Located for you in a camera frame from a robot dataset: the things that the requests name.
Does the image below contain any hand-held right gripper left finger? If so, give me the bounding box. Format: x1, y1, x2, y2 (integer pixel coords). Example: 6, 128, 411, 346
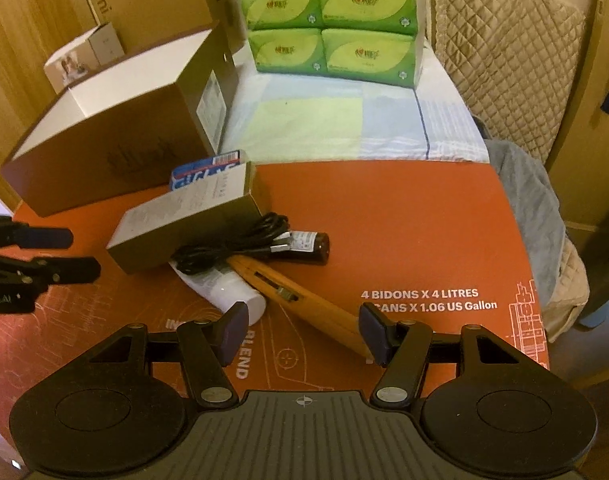
84, 301, 250, 409

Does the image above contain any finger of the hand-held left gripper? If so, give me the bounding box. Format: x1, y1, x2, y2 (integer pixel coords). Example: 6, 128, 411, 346
0, 214, 74, 251
0, 251, 102, 295

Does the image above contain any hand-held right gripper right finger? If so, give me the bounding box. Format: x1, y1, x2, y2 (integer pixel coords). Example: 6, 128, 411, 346
359, 302, 528, 409

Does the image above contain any white tube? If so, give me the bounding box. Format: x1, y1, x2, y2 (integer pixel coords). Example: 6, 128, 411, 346
169, 260, 268, 326

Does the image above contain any orange utility knife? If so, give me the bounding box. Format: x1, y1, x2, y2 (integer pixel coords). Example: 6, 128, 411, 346
228, 254, 381, 359

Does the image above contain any black cable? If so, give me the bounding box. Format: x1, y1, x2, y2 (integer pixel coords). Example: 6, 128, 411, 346
177, 211, 292, 276

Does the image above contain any brown storage box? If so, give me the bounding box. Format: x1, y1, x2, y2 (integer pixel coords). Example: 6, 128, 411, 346
0, 20, 240, 219

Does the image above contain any brown medicine bottle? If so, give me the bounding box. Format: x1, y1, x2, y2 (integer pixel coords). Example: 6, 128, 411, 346
283, 230, 332, 266

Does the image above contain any long olive box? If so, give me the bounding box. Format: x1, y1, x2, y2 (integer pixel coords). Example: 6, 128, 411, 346
105, 162, 268, 276

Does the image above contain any blue toothpaste box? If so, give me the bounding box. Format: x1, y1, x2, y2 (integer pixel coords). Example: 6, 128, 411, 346
170, 149, 256, 194

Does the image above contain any small white product box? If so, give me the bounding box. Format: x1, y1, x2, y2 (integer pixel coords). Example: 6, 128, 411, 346
43, 22, 126, 95

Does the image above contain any grey cloth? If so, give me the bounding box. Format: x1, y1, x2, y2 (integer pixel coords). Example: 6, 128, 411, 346
472, 115, 568, 329

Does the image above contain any black steel trash can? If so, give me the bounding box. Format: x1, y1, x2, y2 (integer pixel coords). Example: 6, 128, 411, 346
572, 207, 609, 331

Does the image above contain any wooden door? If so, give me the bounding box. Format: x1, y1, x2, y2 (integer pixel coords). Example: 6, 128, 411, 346
543, 0, 609, 232

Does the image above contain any beige quilted blanket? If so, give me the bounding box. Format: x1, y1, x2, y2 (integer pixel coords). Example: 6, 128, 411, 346
425, 0, 592, 331

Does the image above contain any pack of green tissue packets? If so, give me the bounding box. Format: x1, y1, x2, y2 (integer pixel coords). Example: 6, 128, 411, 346
227, 0, 428, 90

